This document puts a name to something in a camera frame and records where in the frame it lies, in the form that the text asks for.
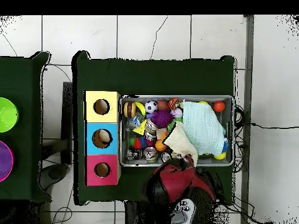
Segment purple plastic bowl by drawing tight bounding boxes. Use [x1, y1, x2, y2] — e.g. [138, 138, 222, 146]
[0, 139, 15, 183]

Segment shallow wire mesh bin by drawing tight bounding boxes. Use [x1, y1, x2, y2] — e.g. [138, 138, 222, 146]
[118, 94, 235, 167]

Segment wooden box with three holes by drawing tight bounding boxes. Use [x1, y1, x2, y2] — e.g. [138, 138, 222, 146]
[83, 90, 122, 187]

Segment orange tiger toy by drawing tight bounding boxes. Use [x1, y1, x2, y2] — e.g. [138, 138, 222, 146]
[168, 97, 180, 111]

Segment cream muslin cloth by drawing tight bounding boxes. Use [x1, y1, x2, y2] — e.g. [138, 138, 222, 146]
[162, 121, 199, 167]

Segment crushed clear plastic bottle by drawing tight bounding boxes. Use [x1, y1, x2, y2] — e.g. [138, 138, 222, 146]
[124, 114, 145, 131]

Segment purple spiky ball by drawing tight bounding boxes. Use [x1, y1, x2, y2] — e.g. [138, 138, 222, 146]
[149, 108, 176, 129]

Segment black cable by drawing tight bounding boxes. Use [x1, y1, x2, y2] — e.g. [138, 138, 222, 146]
[234, 122, 299, 130]

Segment small soccer ball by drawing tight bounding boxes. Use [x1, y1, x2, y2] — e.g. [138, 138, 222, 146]
[144, 100, 159, 114]

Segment black upright panel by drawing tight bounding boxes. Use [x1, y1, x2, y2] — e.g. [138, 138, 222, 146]
[61, 81, 74, 165]

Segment dark green table cloth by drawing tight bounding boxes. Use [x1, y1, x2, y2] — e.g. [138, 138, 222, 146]
[72, 50, 235, 206]

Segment dark grey stand base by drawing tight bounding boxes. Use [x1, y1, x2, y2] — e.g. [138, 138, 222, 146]
[38, 163, 69, 191]

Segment green plastic bowl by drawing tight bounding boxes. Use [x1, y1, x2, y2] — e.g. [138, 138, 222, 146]
[0, 97, 19, 133]

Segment toy hamburger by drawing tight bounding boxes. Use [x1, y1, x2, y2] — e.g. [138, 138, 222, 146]
[123, 101, 137, 118]

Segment green clothed side table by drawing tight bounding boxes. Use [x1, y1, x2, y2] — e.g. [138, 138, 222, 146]
[0, 51, 53, 203]

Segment grey floor cable cover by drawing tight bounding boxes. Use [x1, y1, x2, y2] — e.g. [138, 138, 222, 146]
[240, 15, 255, 224]

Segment orange ball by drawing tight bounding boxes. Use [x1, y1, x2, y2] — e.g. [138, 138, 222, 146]
[213, 100, 226, 113]

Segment light blue muslin cloth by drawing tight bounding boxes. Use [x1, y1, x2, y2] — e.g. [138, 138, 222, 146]
[181, 100, 228, 156]

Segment yellow toy cheese wedge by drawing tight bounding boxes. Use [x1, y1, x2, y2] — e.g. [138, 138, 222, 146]
[132, 118, 148, 136]

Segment brown ball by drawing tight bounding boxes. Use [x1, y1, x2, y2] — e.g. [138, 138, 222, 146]
[157, 99, 171, 111]

